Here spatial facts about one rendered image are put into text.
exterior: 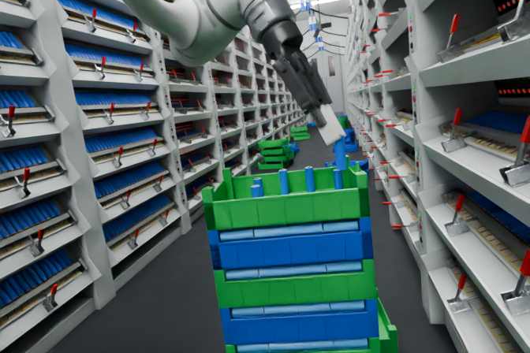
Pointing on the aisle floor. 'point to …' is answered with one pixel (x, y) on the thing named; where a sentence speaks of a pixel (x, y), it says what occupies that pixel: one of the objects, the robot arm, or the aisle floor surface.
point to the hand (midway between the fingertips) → (327, 124)
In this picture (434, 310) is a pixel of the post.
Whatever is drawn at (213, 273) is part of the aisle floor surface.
